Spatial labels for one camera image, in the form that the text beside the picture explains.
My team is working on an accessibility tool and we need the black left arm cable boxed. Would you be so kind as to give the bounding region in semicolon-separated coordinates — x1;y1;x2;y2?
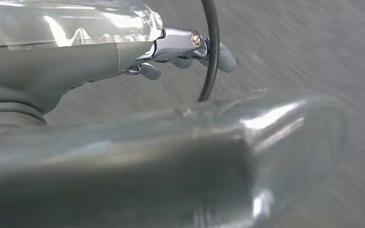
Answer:
197;0;221;103

